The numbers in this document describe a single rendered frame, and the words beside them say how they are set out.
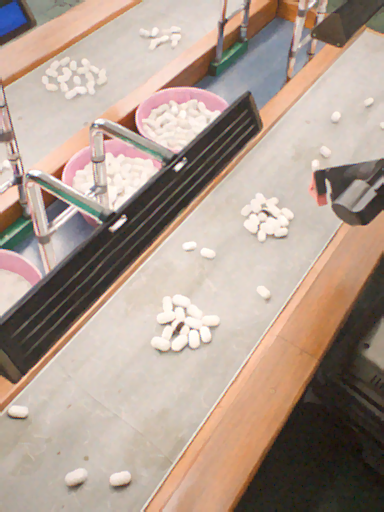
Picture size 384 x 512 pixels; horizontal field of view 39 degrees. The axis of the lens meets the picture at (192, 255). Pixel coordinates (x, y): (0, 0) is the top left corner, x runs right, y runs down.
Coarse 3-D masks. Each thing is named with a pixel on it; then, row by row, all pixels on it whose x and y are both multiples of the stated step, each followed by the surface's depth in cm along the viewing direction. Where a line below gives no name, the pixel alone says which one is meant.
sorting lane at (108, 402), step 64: (320, 128) 150; (256, 192) 133; (192, 256) 120; (256, 256) 121; (128, 320) 109; (256, 320) 111; (64, 384) 100; (128, 384) 101; (192, 384) 101; (0, 448) 92; (64, 448) 93; (128, 448) 93
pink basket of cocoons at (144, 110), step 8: (176, 88) 152; (184, 88) 152; (192, 88) 153; (152, 96) 150; (160, 96) 151; (168, 96) 153; (176, 96) 153; (184, 96) 154; (192, 96) 154; (200, 96) 153; (208, 96) 152; (216, 96) 151; (144, 104) 148; (152, 104) 151; (160, 104) 153; (168, 104) 154; (208, 104) 153; (216, 104) 152; (224, 104) 150; (136, 112) 144; (144, 112) 149; (136, 120) 143; (144, 136) 139; (176, 152) 138
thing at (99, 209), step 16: (96, 128) 88; (112, 128) 86; (128, 128) 88; (96, 144) 92; (128, 144) 86; (144, 144) 85; (96, 160) 94; (160, 160) 84; (32, 176) 79; (48, 176) 79; (96, 176) 97; (32, 192) 83; (64, 192) 77; (80, 192) 78; (96, 192) 99; (32, 208) 86; (80, 208) 77; (96, 208) 76; (48, 224) 93; (48, 240) 93; (48, 256) 96; (48, 272) 99
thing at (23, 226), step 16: (0, 80) 100; (0, 96) 100; (0, 112) 103; (0, 128) 106; (16, 144) 111; (16, 160) 113; (16, 176) 116; (0, 192) 114; (16, 224) 126; (32, 224) 128; (0, 240) 122; (16, 240) 126
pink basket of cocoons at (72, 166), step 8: (104, 144) 137; (112, 144) 138; (120, 144) 138; (80, 152) 134; (88, 152) 136; (104, 152) 138; (112, 152) 139; (120, 152) 139; (128, 152) 139; (136, 152) 139; (72, 160) 132; (80, 160) 135; (88, 160) 137; (152, 160) 138; (72, 168) 133; (80, 168) 135; (160, 168) 137; (64, 176) 128; (72, 176) 133; (88, 216) 126; (96, 224) 128
